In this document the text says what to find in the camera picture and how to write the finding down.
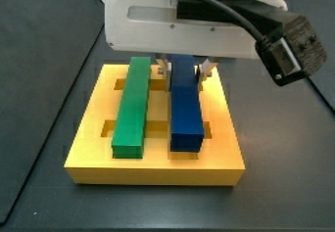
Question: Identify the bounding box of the green long block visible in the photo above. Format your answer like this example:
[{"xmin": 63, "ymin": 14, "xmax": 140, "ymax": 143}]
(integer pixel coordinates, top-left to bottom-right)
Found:
[{"xmin": 111, "ymin": 57, "xmax": 151, "ymax": 159}]

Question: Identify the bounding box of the yellow slotted board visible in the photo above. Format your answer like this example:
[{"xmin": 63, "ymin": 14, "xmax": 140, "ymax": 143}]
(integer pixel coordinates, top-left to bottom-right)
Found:
[{"xmin": 64, "ymin": 65, "xmax": 244, "ymax": 186}]

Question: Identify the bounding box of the blue long block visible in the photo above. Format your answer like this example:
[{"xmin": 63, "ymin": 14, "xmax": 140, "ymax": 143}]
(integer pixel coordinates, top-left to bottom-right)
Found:
[{"xmin": 170, "ymin": 55, "xmax": 204, "ymax": 153}]

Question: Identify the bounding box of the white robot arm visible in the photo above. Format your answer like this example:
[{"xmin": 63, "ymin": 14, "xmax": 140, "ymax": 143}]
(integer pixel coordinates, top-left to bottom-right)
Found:
[{"xmin": 102, "ymin": 0, "xmax": 302, "ymax": 86}]

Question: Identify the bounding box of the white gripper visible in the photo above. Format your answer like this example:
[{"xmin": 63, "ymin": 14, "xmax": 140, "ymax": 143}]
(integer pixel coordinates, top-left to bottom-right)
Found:
[{"xmin": 102, "ymin": 0, "xmax": 290, "ymax": 93}]

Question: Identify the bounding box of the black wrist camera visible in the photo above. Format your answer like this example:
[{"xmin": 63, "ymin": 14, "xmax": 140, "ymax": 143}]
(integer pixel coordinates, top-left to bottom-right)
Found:
[{"xmin": 175, "ymin": 0, "xmax": 329, "ymax": 87}]

